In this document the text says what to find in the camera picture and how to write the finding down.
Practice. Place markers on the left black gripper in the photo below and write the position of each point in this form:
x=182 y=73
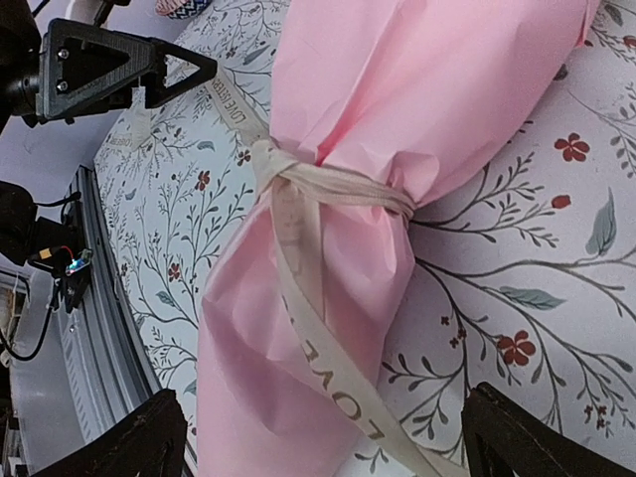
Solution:
x=86 y=70

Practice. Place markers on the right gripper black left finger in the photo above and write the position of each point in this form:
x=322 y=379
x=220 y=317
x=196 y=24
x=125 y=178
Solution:
x=150 y=441

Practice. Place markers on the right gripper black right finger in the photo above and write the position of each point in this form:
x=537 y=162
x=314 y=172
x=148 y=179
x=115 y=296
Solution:
x=502 y=439

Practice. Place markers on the cream printed ribbon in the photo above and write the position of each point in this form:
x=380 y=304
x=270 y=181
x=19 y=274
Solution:
x=297 y=307

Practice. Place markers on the pink flower bouquet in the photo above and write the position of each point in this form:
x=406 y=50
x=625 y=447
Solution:
x=497 y=57

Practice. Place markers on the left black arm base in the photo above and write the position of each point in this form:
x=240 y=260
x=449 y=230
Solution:
x=57 y=248

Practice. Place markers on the pink patterned ball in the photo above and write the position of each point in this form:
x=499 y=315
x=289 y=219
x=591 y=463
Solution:
x=180 y=9

